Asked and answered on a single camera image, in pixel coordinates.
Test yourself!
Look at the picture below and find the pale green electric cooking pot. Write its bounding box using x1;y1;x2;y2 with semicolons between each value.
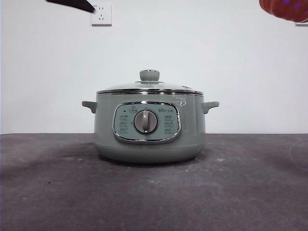
81;92;220;165

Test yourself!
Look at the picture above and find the orange pumpkin with green stem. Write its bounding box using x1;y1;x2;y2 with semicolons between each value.
259;0;308;24

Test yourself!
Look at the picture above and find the glass lid with green knob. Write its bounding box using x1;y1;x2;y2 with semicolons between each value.
96;69;204;97

